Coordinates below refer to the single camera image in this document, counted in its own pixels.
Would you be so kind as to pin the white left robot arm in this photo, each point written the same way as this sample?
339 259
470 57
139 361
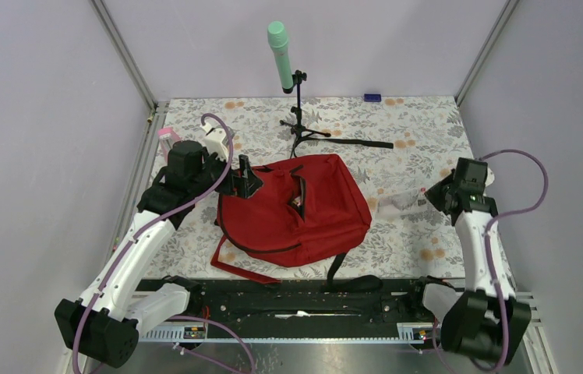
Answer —
103 323

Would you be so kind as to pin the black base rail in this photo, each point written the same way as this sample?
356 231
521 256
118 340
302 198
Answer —
300 312

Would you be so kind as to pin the clear plastic pouch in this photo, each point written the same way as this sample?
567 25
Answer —
400 204

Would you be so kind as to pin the pink metronome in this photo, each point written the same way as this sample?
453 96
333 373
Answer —
167 138

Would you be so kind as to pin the mint green microphone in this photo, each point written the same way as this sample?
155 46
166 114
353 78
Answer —
278 41

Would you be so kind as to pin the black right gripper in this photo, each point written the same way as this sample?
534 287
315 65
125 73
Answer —
432 192

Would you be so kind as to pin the red student backpack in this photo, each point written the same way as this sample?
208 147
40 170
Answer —
334 217

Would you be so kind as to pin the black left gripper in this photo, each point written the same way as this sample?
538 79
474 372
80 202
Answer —
242 186

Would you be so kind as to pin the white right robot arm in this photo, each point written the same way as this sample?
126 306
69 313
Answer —
485 322

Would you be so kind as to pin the black mini tripod stand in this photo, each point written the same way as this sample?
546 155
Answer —
298 130

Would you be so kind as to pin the small blue block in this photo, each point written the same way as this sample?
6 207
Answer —
372 97

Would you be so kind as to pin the pink capped marker set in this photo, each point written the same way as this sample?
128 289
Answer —
297 202

